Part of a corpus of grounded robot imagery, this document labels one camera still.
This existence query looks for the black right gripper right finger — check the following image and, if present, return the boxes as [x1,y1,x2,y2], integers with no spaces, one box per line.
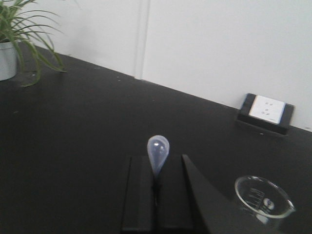
[156,154,215,234]

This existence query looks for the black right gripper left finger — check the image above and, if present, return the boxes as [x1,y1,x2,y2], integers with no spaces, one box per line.
[120,156,155,234]

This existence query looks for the clear plastic dropper pipette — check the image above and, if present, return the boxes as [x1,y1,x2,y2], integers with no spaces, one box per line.
[147,135,170,179]

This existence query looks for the clear glass beaker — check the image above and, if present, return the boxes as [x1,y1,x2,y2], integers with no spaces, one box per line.
[234,175,296,230]

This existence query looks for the black socket housing box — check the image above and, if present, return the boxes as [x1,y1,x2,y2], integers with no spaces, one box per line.
[237,93,294,136]

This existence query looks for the white plant pot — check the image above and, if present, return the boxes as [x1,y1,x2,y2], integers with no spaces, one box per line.
[0,42,18,81]

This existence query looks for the green spider plant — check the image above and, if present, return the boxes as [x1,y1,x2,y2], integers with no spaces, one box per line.
[0,0,65,87]

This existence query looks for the white wall power socket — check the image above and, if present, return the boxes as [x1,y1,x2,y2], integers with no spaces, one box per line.
[249,95,286,124]

